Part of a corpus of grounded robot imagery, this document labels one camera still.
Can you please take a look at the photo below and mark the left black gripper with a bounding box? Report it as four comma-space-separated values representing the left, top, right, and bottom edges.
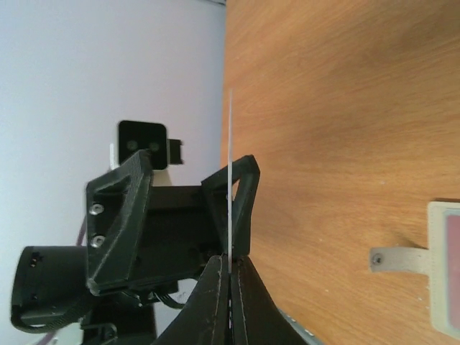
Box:
86, 151, 260, 305

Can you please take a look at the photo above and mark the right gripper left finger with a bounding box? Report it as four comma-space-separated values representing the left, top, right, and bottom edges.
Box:
153, 255, 229, 345

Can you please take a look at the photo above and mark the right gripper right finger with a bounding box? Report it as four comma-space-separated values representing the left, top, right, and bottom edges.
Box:
229, 257, 306, 345

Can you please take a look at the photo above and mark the beige card holder wallet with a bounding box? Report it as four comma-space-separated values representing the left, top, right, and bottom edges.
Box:
369, 199, 459, 339

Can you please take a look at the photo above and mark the dark red striped card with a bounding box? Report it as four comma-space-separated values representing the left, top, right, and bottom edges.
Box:
445, 209, 459, 328

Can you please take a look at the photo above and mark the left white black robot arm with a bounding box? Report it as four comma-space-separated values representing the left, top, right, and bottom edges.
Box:
10, 149, 260, 344

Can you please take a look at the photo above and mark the aluminium rail frame front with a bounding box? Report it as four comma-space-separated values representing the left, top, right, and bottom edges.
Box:
278, 308, 324, 345

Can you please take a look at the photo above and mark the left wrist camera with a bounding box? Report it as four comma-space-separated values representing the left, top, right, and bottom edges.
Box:
109, 119, 184, 186

